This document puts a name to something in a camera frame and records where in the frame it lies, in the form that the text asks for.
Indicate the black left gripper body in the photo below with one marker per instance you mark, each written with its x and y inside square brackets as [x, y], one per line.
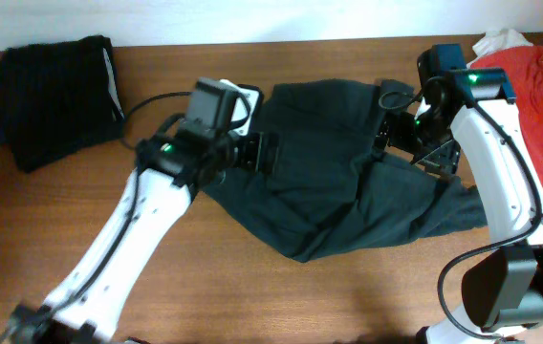
[266, 151]

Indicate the dark green t-shirt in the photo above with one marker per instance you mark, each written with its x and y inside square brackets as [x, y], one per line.
[332, 190]

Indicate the folded black garment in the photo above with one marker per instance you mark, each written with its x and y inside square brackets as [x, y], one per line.
[56, 99]

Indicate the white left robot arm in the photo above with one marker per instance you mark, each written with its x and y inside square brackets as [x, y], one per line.
[169, 172]

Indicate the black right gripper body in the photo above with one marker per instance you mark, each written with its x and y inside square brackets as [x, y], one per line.
[397, 136]

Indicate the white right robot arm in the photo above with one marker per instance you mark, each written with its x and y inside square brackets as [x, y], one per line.
[472, 113]

